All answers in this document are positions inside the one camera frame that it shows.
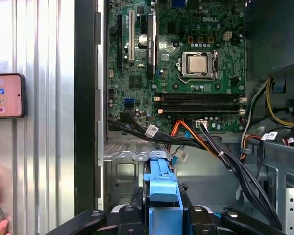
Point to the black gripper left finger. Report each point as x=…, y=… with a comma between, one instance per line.
x=127, y=220

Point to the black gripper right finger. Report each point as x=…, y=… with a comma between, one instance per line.
x=198, y=220

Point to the hard disk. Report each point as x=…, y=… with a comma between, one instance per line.
x=161, y=191

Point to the metal drive cage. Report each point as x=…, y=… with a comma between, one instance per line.
x=279, y=176

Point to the black RAM slot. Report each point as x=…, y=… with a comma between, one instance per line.
x=198, y=109
x=198, y=97

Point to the black PC case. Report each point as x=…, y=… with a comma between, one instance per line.
x=85, y=98

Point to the CPU socket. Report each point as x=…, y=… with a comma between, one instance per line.
x=184, y=66

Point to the silver CPU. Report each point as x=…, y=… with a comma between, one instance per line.
x=199, y=64

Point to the black graphics card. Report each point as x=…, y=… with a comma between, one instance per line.
x=150, y=49

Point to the smartphone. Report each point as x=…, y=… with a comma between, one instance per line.
x=7, y=95

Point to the black expansion slot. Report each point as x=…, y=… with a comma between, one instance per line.
x=119, y=44

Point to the white expansion slot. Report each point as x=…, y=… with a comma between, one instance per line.
x=131, y=36

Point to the green motherboard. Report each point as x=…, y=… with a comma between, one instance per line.
x=210, y=24

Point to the grey power supply unit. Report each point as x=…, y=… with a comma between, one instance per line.
x=272, y=36

